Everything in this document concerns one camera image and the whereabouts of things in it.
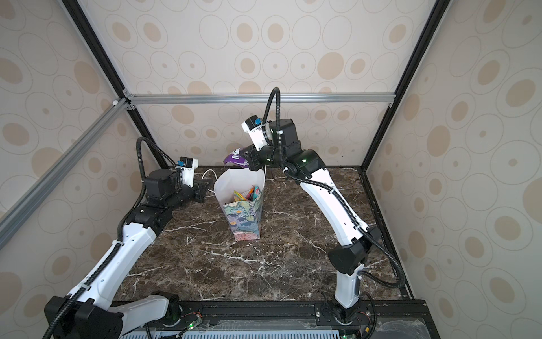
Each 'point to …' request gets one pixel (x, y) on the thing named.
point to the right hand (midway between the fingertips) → (250, 149)
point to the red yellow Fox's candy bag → (238, 197)
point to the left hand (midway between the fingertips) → (218, 179)
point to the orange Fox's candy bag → (250, 193)
